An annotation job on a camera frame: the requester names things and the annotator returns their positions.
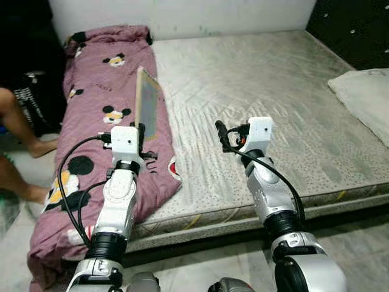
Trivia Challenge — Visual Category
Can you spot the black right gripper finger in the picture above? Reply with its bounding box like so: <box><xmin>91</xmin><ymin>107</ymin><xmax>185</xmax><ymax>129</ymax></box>
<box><xmin>216</xmin><ymin>120</ymin><xmax>231</xmax><ymax>153</ymax></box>

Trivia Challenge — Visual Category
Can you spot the colourful children's picture book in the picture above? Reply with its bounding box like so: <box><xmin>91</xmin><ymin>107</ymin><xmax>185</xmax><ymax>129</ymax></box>
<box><xmin>135</xmin><ymin>66</ymin><xmax>164</xmax><ymax>142</ymax></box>

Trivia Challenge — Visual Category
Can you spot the white pillow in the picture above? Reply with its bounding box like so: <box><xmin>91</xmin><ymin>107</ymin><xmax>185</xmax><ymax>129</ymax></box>
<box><xmin>327</xmin><ymin>68</ymin><xmax>389</xmax><ymax>147</ymax></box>

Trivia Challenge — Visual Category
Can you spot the grey quilted mattress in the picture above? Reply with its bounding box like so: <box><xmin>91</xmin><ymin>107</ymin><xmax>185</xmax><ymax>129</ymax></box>
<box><xmin>128</xmin><ymin>30</ymin><xmax>389</xmax><ymax>253</ymax></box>

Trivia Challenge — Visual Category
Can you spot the purple Mickey print blanket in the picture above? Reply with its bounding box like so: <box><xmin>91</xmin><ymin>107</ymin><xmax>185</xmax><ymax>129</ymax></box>
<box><xmin>27</xmin><ymin>24</ymin><xmax>183</xmax><ymax>290</ymax></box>

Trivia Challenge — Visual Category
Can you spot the black printed bag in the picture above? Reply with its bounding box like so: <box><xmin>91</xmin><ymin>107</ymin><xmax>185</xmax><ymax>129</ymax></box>
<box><xmin>12</xmin><ymin>70</ymin><xmax>66</xmax><ymax>137</ymax></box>

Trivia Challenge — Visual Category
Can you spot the seated barefoot person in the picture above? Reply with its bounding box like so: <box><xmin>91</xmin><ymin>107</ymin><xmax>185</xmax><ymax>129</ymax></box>
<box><xmin>0</xmin><ymin>87</ymin><xmax>60</xmax><ymax>206</ymax></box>

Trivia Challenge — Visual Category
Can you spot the grey robot left leg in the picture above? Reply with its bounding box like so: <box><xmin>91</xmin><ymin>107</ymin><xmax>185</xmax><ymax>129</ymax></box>
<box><xmin>125</xmin><ymin>272</ymin><xmax>162</xmax><ymax>292</ymax></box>

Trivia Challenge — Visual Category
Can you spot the grey robot leg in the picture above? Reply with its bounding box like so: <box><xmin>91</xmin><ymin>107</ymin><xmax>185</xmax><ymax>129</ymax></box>
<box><xmin>208</xmin><ymin>278</ymin><xmax>256</xmax><ymax>292</ymax></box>
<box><xmin>125</xmin><ymin>272</ymin><xmax>162</xmax><ymax>292</ymax></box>

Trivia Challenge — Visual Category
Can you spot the grey robot right leg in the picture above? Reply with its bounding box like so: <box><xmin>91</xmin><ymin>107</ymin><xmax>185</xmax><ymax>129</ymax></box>
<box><xmin>208</xmin><ymin>278</ymin><xmax>256</xmax><ymax>292</ymax></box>

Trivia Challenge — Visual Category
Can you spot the dark tufted headboard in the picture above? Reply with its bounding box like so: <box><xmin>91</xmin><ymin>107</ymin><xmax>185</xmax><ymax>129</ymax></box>
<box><xmin>306</xmin><ymin>0</ymin><xmax>389</xmax><ymax>71</ymax></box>

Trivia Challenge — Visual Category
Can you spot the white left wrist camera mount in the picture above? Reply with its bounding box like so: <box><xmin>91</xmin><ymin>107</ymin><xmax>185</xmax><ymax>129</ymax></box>
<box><xmin>109</xmin><ymin>126</ymin><xmax>143</xmax><ymax>164</ymax></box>

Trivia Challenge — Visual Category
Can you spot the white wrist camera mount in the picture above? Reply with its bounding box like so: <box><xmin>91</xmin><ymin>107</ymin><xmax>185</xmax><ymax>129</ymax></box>
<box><xmin>109</xmin><ymin>126</ymin><xmax>143</xmax><ymax>164</ymax></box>
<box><xmin>246</xmin><ymin>117</ymin><xmax>274</xmax><ymax>153</ymax></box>

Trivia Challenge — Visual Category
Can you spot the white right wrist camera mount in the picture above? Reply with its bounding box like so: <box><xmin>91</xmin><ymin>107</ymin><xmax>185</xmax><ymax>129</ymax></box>
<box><xmin>246</xmin><ymin>117</ymin><xmax>274</xmax><ymax>153</ymax></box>

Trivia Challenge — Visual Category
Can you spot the short black left arm cable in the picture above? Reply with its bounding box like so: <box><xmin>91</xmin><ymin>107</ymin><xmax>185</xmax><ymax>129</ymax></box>
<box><xmin>75</xmin><ymin>179</ymin><xmax>111</xmax><ymax>229</ymax></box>

